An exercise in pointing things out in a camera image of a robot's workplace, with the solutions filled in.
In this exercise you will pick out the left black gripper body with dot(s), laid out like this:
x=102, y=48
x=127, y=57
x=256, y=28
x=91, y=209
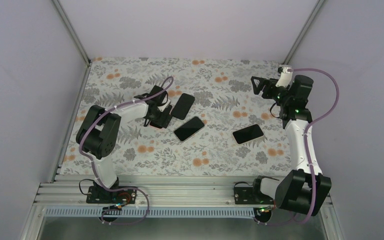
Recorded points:
x=157, y=118

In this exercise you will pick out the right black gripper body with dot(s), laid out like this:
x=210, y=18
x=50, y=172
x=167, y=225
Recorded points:
x=268, y=94

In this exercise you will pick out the phone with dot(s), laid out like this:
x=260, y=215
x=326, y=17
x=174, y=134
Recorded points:
x=182, y=107
x=248, y=134
x=188, y=129

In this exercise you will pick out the pink phone case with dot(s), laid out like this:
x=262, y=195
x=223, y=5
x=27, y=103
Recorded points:
x=155, y=126

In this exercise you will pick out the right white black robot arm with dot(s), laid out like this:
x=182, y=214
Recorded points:
x=305, y=187

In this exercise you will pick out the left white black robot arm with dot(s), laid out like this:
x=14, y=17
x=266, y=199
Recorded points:
x=98, y=133

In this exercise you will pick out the phone in clear case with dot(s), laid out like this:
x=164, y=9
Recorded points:
x=188, y=129

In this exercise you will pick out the phone in beige case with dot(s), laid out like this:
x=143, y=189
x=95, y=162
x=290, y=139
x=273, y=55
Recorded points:
x=248, y=134

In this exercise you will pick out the floral patterned table mat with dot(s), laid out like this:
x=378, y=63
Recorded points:
x=224, y=101

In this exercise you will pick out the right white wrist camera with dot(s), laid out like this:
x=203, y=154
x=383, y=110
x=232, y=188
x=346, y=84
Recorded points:
x=286, y=73

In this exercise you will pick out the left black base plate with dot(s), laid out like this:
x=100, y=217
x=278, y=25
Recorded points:
x=98, y=195

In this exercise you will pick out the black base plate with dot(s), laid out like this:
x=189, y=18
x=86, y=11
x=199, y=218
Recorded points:
x=98, y=195
x=246, y=195

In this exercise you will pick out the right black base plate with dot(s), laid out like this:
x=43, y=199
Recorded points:
x=246, y=195

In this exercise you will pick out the aluminium rail frame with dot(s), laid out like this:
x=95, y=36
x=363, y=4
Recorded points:
x=166, y=208

